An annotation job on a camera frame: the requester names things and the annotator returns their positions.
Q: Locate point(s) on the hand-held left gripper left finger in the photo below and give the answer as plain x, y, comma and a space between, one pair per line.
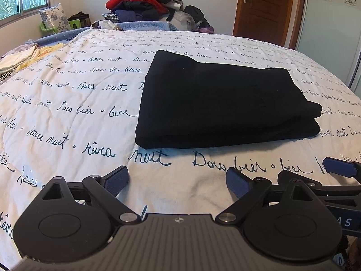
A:
115, 179

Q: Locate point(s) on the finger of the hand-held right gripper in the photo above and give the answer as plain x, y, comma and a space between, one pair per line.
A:
338, 191
338, 166

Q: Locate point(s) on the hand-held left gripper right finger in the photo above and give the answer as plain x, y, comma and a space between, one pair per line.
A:
238, 182

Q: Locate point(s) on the black pants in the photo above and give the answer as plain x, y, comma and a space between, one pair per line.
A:
220, 101

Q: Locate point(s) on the white script-printed blanket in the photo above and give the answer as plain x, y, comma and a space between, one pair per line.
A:
84, 113

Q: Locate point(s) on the frosted sliding wardrobe door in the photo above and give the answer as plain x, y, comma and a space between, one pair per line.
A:
330, 39

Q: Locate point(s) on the yellow folded cloth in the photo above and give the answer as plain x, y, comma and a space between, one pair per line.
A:
42, 53

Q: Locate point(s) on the zebra striped cloth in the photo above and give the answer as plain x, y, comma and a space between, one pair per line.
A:
6, 77

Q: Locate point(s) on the light blue blanket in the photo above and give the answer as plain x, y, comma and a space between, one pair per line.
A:
141, 26

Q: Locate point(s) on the purple cloth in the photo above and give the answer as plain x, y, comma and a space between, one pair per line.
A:
206, 30

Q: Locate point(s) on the white folded cloth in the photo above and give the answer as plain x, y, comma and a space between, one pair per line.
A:
14, 59

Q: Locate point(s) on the green plastic object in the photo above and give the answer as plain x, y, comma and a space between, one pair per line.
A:
74, 22

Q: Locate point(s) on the dark brown cloth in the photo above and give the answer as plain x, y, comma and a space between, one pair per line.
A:
79, 17

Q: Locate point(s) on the brown wooden door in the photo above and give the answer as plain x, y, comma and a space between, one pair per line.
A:
268, 14

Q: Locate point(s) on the clear plastic bag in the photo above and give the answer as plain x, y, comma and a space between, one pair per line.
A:
182, 21

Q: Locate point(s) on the black bag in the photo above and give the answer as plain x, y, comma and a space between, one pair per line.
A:
197, 15

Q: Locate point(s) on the floral pillow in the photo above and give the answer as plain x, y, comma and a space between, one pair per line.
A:
55, 17

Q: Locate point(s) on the pile of clothes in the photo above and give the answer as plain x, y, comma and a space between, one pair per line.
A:
141, 0

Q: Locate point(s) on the dark flower wall sticker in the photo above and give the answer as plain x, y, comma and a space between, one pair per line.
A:
350, 0

